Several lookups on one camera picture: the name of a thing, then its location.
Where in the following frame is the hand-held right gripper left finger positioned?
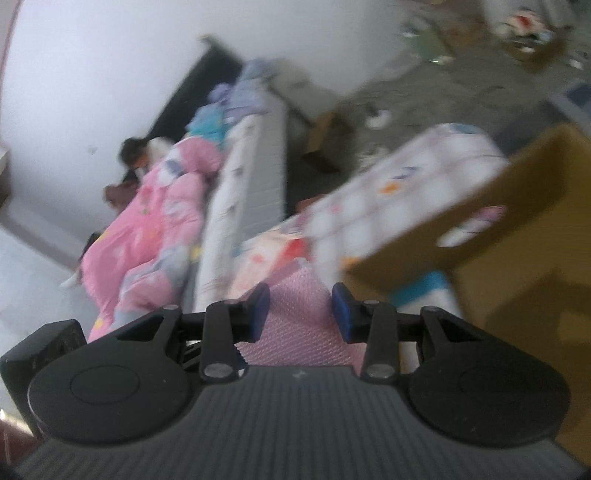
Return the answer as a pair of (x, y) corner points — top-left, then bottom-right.
(108, 282), (271, 384)

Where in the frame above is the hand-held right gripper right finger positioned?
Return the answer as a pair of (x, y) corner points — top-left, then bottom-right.
(331, 282), (483, 384)

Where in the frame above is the pink bubble wrap packet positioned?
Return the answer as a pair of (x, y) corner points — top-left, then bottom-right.
(238, 261), (370, 367)

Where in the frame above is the brown cardboard box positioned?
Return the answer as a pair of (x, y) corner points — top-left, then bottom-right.
(344, 122), (591, 453)

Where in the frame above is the red and white printed packet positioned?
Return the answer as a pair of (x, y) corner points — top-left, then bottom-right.
(228, 226), (319, 301)

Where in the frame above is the white toilet paper roll pack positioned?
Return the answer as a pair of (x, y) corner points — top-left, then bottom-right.
(302, 124), (511, 273)

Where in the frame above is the pink printed quilt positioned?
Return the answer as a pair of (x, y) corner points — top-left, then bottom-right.
(78, 136), (227, 342)

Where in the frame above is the small open cardboard box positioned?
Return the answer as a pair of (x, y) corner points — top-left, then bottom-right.
(302, 108), (352, 171)

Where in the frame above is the white crumpled paper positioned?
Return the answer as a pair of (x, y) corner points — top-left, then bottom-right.
(365, 110), (393, 131)

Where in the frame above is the pile of purple blue clothes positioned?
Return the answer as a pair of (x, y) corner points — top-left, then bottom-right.
(187, 58), (278, 139)

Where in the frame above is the black bed headboard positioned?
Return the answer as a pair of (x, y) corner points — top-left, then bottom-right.
(148, 37), (245, 144)

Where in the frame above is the cardboard box with clutter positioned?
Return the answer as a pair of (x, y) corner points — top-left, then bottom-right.
(501, 9), (571, 70)

